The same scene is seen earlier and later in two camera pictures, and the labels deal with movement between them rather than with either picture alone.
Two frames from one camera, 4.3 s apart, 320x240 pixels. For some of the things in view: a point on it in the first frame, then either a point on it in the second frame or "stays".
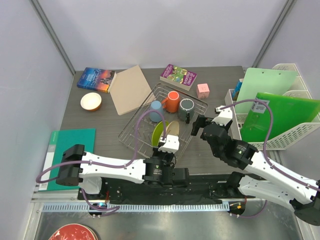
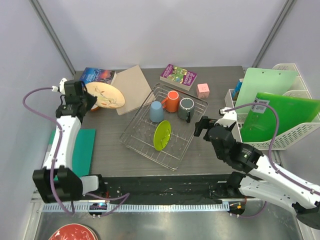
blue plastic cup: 155,116 stays
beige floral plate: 173,128 -> 108,96
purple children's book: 179,76 stays
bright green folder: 289,113 stays
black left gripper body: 167,158 -> 83,96
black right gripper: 201,121 stays
